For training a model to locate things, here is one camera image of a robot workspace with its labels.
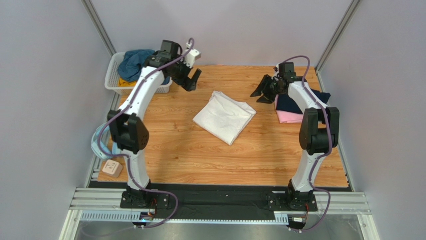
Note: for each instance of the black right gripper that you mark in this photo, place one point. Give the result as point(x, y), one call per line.
point(270, 86)

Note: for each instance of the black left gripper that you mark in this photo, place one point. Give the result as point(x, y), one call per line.
point(191, 84)

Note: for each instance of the white t-shirt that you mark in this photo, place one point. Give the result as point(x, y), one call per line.
point(224, 117)

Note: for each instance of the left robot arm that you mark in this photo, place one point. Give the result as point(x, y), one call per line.
point(126, 125)

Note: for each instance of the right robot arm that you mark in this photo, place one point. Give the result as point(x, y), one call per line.
point(319, 132)

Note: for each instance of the folded navy t-shirt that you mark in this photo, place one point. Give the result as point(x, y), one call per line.
point(286, 104)

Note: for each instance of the folded pink t-shirt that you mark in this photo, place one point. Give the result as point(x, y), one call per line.
point(286, 117)

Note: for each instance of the crumpled blue t-shirt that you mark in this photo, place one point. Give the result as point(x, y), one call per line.
point(131, 67)

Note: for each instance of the yellow t-shirt in basket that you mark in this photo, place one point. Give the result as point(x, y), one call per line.
point(126, 84)

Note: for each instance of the white plastic laundry basket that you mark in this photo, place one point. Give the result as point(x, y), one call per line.
point(112, 76)

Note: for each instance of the light blue plastic object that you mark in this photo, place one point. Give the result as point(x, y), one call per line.
point(100, 149)

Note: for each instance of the beige power strip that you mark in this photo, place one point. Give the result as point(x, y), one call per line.
point(112, 168)

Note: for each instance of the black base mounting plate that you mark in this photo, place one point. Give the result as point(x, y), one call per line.
point(209, 202)

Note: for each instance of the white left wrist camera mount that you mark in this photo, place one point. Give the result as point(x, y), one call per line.
point(191, 55)

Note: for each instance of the right corner aluminium post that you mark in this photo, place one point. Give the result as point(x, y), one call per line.
point(343, 24)

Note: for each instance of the corner aluminium post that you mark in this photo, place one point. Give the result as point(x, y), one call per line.
point(97, 22)
point(343, 24)

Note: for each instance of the left corner aluminium post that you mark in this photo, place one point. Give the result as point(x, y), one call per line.
point(97, 22)

